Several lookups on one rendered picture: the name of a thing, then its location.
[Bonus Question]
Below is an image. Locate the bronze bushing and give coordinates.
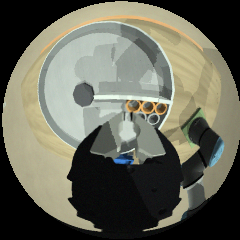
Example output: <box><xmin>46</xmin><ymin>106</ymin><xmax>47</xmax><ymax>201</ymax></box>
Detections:
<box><xmin>126</xmin><ymin>100</ymin><xmax>141</xmax><ymax>112</ymax></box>
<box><xmin>140</xmin><ymin>100</ymin><xmax>155</xmax><ymax>114</ymax></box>
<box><xmin>154</xmin><ymin>102</ymin><xmax>167</xmax><ymax>115</ymax></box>

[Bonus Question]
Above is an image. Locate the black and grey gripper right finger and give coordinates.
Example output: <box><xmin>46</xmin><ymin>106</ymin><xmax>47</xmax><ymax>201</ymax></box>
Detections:
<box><xmin>130</xmin><ymin>111</ymin><xmax>184</xmax><ymax>182</ymax></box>

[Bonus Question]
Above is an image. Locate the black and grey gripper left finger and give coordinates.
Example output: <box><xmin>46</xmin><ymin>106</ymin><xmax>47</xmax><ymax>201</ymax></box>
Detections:
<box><xmin>67</xmin><ymin>111</ymin><xmax>125</xmax><ymax>181</ymax></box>

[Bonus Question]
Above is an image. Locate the blue crate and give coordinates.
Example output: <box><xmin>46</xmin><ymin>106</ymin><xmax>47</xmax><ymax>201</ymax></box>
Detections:
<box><xmin>114</xmin><ymin>152</ymin><xmax>134</xmax><ymax>164</ymax></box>

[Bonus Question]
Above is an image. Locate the grey round turntable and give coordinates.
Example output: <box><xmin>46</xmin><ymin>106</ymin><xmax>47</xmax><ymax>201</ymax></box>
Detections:
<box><xmin>38</xmin><ymin>21</ymin><xmax>175</xmax><ymax>154</ymax></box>

